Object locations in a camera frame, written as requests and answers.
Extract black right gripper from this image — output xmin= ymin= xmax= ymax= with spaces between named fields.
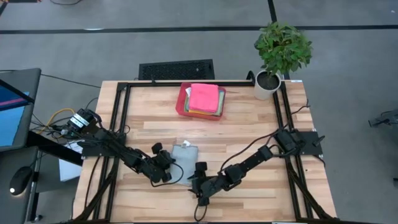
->
xmin=187 ymin=161 xmax=229 ymax=207

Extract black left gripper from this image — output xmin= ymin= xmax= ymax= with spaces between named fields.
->
xmin=143 ymin=142 xmax=177 ymax=184

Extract grey microfiber towel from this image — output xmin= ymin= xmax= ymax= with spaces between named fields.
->
xmin=169 ymin=139 xmax=199 ymax=187

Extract red plastic tray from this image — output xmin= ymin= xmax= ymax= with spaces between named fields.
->
xmin=175 ymin=82 xmax=227 ymax=121

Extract pink microfiber towel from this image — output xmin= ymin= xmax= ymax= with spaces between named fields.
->
xmin=188 ymin=83 xmax=220 ymax=114

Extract sage green microfiber towel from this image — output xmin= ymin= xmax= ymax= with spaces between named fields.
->
xmin=185 ymin=88 xmax=225 ymax=117

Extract black mesh computer case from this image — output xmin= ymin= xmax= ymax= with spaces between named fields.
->
xmin=138 ymin=58 xmax=216 ymax=81

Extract white box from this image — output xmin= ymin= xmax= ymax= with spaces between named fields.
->
xmin=58 ymin=141 xmax=84 ymax=182

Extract black computer mouse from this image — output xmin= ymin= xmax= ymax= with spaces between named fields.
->
xmin=8 ymin=166 xmax=34 ymax=197

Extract green leafy plant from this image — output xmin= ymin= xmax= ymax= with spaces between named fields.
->
xmin=254 ymin=21 xmax=313 ymax=75

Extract dark grey side desk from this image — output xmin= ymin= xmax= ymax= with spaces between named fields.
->
xmin=0 ymin=146 xmax=41 ymax=224

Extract grey monitor with blue screen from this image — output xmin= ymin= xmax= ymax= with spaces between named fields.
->
xmin=0 ymin=67 xmax=42 ymax=152

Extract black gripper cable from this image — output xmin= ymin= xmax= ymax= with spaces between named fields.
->
xmin=150 ymin=162 xmax=185 ymax=188
xmin=193 ymin=99 xmax=311 ymax=223

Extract yellow cable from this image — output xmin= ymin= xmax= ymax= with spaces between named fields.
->
xmin=46 ymin=108 xmax=75 ymax=133

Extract thin black floor cable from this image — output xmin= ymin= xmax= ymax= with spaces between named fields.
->
xmin=40 ymin=73 xmax=102 ymax=89

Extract black tangled cables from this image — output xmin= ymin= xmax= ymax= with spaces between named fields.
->
xmin=368 ymin=108 xmax=398 ymax=128

